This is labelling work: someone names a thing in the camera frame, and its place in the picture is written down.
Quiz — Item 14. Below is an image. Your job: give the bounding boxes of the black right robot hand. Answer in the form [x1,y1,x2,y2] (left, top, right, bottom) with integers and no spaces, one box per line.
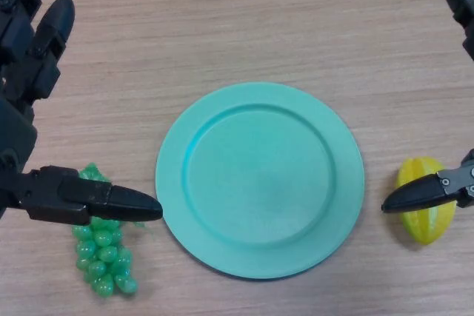
[381,0,474,215]

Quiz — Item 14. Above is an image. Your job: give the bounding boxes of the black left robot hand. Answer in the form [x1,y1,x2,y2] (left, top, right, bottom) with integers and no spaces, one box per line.
[0,0,164,225]

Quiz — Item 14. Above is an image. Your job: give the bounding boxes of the green plastic grape bunch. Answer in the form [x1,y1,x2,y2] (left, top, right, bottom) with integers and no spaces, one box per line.
[71,162,156,298]

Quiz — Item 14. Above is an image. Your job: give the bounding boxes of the round green plate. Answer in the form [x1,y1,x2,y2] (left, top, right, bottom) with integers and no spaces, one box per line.
[155,81,366,280]

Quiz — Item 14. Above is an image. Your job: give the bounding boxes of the yellow starfruit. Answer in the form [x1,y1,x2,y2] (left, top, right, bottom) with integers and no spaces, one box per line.
[395,157,455,246]

